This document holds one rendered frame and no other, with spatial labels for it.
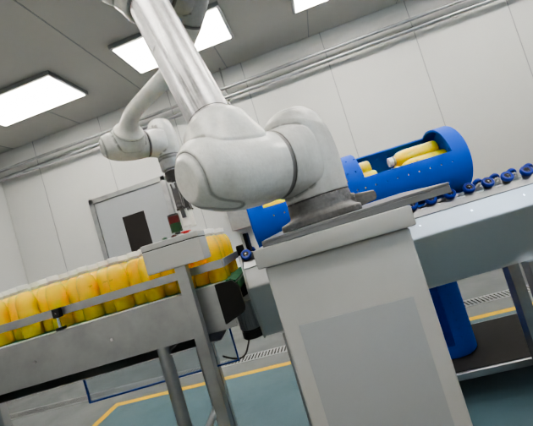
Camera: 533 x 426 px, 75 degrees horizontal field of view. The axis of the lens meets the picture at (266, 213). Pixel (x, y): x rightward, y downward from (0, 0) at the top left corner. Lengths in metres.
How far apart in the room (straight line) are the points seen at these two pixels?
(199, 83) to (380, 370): 0.69
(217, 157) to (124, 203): 4.87
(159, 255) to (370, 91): 4.25
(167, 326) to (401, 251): 0.91
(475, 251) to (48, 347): 1.64
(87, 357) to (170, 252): 0.53
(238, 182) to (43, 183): 5.79
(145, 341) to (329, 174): 0.93
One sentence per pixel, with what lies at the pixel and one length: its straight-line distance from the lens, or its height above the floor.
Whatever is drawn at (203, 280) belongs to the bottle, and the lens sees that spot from 1.36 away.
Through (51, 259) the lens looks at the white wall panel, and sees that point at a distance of 6.28.
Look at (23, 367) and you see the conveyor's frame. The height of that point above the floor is 0.81.
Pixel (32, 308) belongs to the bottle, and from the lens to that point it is 1.64.
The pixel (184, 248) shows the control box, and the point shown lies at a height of 1.05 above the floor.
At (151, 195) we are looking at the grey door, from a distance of 5.29.
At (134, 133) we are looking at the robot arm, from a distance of 1.33.
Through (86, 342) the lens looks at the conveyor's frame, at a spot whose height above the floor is 0.83.
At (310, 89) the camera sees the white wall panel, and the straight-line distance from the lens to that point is 5.05.
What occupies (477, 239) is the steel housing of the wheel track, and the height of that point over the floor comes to 0.77.
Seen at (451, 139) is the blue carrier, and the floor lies 1.16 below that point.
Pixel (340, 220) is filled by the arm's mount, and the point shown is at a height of 1.01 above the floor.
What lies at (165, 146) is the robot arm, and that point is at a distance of 1.40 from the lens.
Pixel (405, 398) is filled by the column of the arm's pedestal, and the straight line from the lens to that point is 0.80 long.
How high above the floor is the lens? 1.03
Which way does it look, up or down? 3 degrees up
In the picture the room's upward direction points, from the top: 17 degrees counter-clockwise
